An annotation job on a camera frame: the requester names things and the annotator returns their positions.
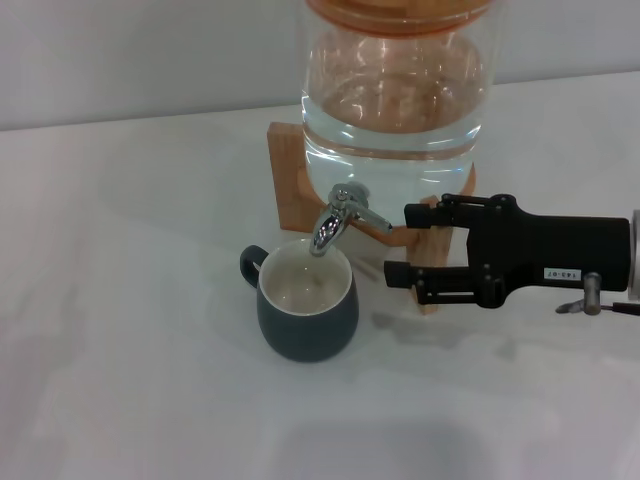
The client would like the chrome metal faucet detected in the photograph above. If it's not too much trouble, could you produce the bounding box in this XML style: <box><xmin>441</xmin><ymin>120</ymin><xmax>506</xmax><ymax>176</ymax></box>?
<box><xmin>310</xmin><ymin>182</ymin><xmax>394</xmax><ymax>259</ymax></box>

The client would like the wooden dispenser stand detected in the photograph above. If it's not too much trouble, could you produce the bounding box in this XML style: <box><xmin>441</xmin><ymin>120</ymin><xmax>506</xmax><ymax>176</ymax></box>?
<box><xmin>267</xmin><ymin>121</ymin><xmax>477</xmax><ymax>318</ymax></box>

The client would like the glass water dispenser jar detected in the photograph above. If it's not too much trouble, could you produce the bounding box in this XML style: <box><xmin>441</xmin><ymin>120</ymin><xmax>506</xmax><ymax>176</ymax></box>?
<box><xmin>301</xmin><ymin>0</ymin><xmax>497</xmax><ymax>198</ymax></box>

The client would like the dark thin cable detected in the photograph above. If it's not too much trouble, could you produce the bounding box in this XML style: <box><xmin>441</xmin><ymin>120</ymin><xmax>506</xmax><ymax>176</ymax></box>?
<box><xmin>599</xmin><ymin>300</ymin><xmax>640</xmax><ymax>317</ymax></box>

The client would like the dark cup with white inside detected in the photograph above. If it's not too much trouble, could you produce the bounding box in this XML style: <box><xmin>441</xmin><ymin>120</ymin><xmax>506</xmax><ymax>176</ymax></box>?
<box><xmin>239</xmin><ymin>238</ymin><xmax>361</xmax><ymax>363</ymax></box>

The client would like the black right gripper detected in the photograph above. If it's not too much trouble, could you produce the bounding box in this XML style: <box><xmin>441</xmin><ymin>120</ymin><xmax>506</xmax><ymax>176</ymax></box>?
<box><xmin>403</xmin><ymin>192</ymin><xmax>632</xmax><ymax>308</ymax></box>

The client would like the orange wooden jar lid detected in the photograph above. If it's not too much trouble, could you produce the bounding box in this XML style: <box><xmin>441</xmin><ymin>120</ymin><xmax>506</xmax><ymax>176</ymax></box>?
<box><xmin>304</xmin><ymin>0</ymin><xmax>496</xmax><ymax>37</ymax></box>

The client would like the grey metal bracket pin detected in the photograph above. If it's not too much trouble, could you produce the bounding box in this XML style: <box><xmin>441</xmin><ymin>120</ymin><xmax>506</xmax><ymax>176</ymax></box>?
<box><xmin>555</xmin><ymin>271</ymin><xmax>604</xmax><ymax>317</ymax></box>

